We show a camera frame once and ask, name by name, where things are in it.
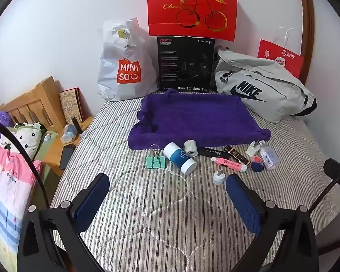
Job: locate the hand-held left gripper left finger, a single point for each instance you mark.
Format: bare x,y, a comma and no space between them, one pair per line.
93,201

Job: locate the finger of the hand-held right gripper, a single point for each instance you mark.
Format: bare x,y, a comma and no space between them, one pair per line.
335,167

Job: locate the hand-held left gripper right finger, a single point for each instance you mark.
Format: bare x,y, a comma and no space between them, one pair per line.
240,201

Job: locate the white charger plug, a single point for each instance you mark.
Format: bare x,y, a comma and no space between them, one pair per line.
220,178
252,148

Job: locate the orange and blue ball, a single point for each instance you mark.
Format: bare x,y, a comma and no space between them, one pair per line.
256,166

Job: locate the brown rectangular lighter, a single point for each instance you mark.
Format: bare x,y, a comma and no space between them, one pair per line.
235,153

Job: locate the clear plastic bottle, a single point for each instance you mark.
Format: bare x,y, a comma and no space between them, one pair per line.
269,156

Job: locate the small white tape roll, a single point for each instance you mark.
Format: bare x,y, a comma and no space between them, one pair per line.
191,148

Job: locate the green binder clip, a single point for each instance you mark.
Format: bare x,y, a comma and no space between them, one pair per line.
155,162

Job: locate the white and blue bottle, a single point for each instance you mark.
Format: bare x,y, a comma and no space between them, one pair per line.
179,158

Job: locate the pink highlighter pen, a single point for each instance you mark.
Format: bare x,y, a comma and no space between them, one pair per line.
229,165

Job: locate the black smartphone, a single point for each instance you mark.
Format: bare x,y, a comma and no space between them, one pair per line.
67,156

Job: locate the black rectangular case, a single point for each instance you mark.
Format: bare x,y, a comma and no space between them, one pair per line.
211,152

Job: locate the wooden nightstand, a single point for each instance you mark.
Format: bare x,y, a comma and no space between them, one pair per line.
52,158

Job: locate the striped bed sheet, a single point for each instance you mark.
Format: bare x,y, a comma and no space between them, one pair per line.
170,212

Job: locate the tissue pack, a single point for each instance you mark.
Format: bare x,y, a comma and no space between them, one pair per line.
68,133

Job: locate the small black bottle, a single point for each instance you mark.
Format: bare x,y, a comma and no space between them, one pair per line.
77,124

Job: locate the pink printed quilt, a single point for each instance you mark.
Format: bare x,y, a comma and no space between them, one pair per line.
8,192

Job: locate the white flowered plush pillow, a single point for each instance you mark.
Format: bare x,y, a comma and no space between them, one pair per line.
25,140

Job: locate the grey sling bag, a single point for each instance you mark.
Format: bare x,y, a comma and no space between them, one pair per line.
272,102

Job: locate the patterned notebook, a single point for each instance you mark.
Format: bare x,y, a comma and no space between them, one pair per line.
70,106

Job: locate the purple towel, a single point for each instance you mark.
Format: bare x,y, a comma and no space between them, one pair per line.
192,116

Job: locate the small red paper bag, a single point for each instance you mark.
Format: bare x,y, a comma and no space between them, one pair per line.
289,59

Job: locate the wooden headboard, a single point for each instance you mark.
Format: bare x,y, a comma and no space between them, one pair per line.
42,93

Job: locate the purple plush toy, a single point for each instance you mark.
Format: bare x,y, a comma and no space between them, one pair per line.
2,119

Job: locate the black cardboard box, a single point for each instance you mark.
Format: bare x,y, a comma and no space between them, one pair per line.
184,62

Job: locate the white plastic shopping bag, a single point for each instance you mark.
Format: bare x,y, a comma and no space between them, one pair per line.
116,48

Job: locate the red gift bag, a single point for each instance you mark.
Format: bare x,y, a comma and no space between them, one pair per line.
164,14

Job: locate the curved wooden bed frame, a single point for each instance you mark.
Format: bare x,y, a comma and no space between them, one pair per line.
307,19

